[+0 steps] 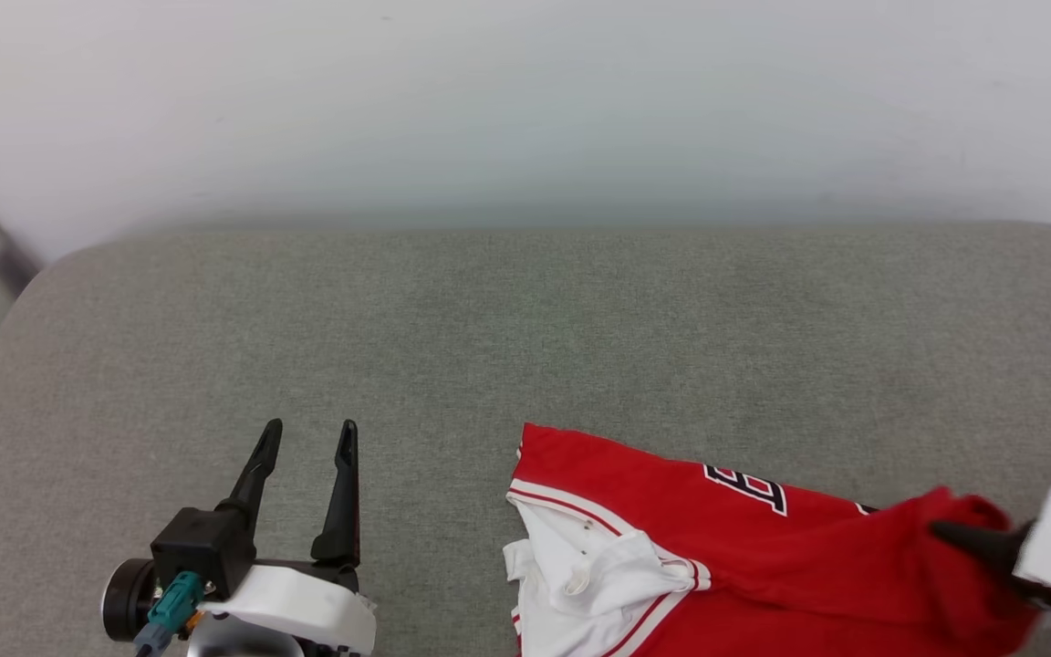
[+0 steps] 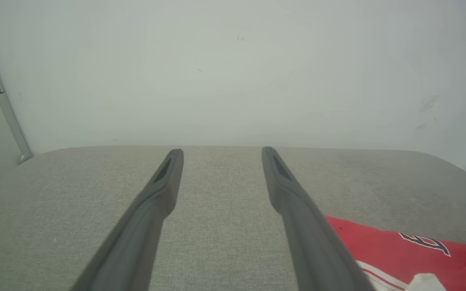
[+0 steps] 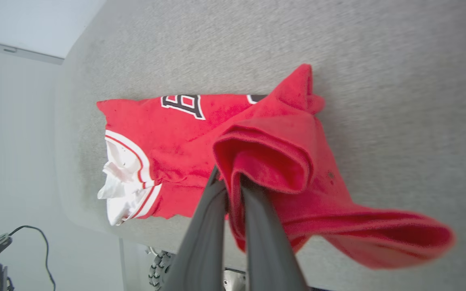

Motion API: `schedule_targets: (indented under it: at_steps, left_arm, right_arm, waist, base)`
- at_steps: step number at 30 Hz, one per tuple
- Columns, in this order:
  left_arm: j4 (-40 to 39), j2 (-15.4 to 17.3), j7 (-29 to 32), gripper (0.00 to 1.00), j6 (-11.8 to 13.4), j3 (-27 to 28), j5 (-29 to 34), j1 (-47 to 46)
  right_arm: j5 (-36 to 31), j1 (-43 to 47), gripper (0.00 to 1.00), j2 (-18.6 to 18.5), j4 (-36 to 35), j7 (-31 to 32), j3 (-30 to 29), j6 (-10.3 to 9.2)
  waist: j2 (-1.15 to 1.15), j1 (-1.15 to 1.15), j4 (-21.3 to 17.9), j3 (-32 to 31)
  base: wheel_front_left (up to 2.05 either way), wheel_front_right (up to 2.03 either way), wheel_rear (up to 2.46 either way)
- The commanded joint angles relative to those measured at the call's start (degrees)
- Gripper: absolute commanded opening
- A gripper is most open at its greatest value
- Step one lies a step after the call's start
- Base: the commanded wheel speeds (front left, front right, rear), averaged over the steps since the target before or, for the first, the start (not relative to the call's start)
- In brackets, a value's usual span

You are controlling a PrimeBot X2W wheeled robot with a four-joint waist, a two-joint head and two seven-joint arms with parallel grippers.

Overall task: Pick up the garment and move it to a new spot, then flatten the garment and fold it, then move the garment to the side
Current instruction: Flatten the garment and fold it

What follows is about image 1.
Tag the grey fabric sofa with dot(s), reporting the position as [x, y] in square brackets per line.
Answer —
[489, 328]

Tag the teal left camera connector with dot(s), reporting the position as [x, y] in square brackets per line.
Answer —
[174, 607]

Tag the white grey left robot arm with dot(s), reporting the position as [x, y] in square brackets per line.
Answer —
[243, 641]

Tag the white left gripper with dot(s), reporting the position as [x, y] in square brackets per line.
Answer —
[306, 598]

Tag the red and white basketball jersey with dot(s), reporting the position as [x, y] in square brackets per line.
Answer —
[763, 566]

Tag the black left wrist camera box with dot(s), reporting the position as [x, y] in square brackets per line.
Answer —
[202, 547]

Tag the black round left wrist cap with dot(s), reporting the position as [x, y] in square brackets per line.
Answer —
[124, 598]

